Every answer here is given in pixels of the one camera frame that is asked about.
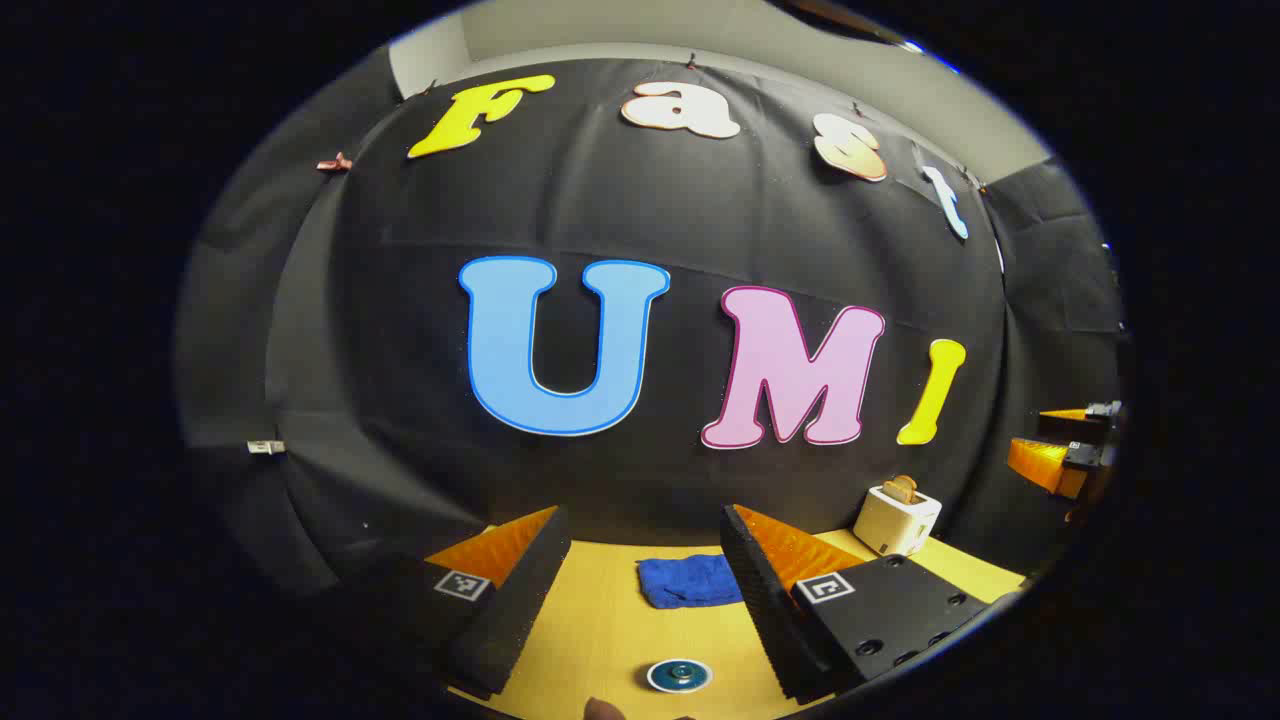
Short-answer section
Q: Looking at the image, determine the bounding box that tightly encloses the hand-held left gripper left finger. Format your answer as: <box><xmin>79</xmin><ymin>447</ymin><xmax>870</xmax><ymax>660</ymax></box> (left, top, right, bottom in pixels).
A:
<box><xmin>320</xmin><ymin>505</ymin><xmax>573</xmax><ymax>701</ymax></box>

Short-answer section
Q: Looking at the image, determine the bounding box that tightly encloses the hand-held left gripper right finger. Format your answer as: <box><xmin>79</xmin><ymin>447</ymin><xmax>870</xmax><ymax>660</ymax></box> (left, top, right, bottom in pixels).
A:
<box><xmin>720</xmin><ymin>503</ymin><xmax>1026</xmax><ymax>706</ymax></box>

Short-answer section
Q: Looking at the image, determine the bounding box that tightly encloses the white teacup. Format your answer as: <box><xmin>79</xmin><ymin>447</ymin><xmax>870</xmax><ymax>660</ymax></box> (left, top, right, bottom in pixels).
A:
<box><xmin>645</xmin><ymin>657</ymin><xmax>715</xmax><ymax>696</ymax></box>

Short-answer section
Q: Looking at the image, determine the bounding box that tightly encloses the blue towel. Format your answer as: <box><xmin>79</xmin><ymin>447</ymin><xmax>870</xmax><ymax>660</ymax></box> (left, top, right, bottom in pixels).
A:
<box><xmin>637</xmin><ymin>554</ymin><xmax>746</xmax><ymax>610</ymax></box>

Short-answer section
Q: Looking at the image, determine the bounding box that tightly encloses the white toaster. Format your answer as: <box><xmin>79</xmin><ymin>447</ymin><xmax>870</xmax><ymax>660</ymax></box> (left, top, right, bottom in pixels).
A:
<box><xmin>853</xmin><ymin>484</ymin><xmax>943</xmax><ymax>557</ymax></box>

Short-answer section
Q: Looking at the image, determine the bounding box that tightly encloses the black backdrop cloth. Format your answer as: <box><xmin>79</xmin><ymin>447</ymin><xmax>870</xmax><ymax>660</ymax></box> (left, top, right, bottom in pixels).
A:
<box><xmin>180</xmin><ymin>45</ymin><xmax>1131</xmax><ymax>601</ymax></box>

